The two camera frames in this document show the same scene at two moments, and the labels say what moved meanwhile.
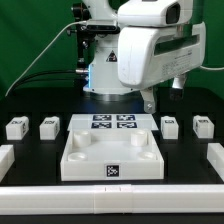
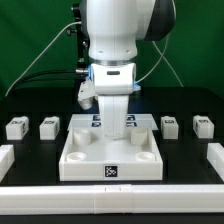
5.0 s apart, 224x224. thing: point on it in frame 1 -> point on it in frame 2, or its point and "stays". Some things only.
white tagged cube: (17, 128) stays
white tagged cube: (203, 127) stays
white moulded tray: (112, 155) stays
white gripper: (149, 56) -> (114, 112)
